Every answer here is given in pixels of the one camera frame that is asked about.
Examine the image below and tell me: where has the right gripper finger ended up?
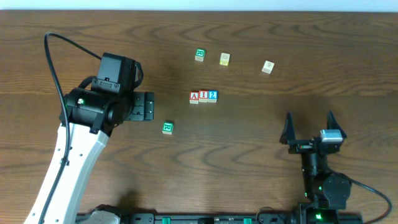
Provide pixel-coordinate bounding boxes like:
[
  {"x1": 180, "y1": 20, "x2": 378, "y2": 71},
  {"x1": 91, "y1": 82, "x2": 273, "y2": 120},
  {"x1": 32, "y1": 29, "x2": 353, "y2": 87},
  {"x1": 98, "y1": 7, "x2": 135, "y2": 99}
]
[
  {"x1": 279, "y1": 112, "x2": 296, "y2": 144},
  {"x1": 326, "y1": 111, "x2": 347, "y2": 139}
]

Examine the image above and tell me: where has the red letter A block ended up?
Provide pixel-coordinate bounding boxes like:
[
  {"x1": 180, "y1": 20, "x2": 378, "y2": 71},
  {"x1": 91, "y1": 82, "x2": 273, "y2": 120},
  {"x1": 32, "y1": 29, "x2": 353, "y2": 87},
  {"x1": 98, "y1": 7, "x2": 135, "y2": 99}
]
[{"x1": 189, "y1": 91, "x2": 199, "y2": 104}]

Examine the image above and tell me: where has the red letter I block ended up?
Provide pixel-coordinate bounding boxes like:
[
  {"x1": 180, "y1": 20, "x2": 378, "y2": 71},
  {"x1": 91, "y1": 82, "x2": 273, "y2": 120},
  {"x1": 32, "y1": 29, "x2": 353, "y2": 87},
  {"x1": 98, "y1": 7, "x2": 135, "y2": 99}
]
[{"x1": 198, "y1": 90, "x2": 208, "y2": 103}]

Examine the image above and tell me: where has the blue number 2 block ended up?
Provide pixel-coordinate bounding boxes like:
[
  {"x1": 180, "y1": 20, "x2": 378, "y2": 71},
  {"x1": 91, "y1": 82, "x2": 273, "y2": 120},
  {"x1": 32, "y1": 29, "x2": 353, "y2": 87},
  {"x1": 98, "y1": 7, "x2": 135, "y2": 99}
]
[{"x1": 208, "y1": 90, "x2": 218, "y2": 103}]

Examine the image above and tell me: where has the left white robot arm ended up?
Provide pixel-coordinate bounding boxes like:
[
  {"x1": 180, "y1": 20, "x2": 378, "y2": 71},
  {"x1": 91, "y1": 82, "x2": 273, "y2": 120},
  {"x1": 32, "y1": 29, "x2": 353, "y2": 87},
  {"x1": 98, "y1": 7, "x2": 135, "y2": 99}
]
[{"x1": 25, "y1": 87, "x2": 155, "y2": 223}]

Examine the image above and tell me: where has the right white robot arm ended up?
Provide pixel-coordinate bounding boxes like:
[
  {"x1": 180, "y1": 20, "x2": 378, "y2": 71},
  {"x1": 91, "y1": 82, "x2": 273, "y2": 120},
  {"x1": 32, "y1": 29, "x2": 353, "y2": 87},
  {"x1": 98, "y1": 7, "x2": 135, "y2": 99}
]
[{"x1": 279, "y1": 112, "x2": 351, "y2": 223}]

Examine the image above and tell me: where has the near green R block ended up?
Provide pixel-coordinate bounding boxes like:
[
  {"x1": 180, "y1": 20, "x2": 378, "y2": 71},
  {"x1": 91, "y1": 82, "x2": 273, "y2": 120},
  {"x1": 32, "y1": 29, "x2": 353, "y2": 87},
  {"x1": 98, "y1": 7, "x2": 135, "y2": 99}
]
[{"x1": 162, "y1": 122, "x2": 174, "y2": 135}]

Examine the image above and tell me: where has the plain wooden letter block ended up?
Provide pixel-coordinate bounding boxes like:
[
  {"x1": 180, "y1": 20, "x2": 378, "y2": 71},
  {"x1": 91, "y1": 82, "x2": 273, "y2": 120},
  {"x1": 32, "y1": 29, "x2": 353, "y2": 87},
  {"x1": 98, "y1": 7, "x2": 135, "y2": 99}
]
[{"x1": 262, "y1": 60, "x2": 275, "y2": 74}]

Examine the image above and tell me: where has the far green letter block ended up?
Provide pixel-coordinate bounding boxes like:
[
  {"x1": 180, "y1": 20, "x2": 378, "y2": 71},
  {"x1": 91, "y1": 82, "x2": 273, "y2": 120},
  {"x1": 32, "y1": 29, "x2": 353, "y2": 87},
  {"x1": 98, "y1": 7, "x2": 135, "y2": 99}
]
[{"x1": 195, "y1": 49, "x2": 206, "y2": 62}]

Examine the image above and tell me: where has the yellow letter block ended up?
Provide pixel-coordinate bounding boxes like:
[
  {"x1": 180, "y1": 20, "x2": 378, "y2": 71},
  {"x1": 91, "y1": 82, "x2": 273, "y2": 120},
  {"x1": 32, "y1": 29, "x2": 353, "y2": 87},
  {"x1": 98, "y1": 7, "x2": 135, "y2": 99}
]
[{"x1": 220, "y1": 52, "x2": 231, "y2": 66}]

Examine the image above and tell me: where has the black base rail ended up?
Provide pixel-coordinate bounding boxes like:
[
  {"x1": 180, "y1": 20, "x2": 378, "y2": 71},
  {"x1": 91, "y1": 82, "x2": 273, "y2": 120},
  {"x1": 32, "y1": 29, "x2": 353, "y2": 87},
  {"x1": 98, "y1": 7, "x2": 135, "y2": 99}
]
[{"x1": 75, "y1": 205, "x2": 363, "y2": 224}]

